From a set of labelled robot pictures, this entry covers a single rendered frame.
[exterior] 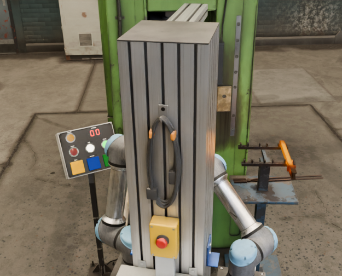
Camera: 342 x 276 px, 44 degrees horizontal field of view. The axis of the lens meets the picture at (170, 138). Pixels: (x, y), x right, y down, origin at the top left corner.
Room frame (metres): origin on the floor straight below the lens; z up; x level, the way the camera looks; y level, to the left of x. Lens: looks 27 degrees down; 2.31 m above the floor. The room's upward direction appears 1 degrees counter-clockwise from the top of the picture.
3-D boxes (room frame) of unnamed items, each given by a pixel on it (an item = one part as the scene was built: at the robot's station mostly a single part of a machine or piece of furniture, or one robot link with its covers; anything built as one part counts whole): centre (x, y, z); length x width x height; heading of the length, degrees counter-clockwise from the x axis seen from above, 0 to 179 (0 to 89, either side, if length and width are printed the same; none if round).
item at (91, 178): (2.34, 0.52, 0.54); 0.04 x 0.04 x 1.08; 1
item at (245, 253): (1.42, -0.31, 0.98); 0.13 x 0.12 x 0.14; 133
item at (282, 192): (2.29, -0.58, 0.75); 0.40 x 0.30 x 0.02; 87
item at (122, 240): (1.53, 0.18, 0.98); 0.13 x 0.12 x 0.14; 53
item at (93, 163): (2.22, 0.47, 1.01); 0.07 x 0.05 x 0.07; 116
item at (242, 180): (2.38, -0.71, 0.77); 0.60 x 0.04 x 0.01; 93
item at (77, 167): (2.18, 0.56, 1.01); 0.07 x 0.05 x 0.07; 116
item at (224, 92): (2.57, -0.35, 1.27); 0.09 x 0.02 x 0.17; 91
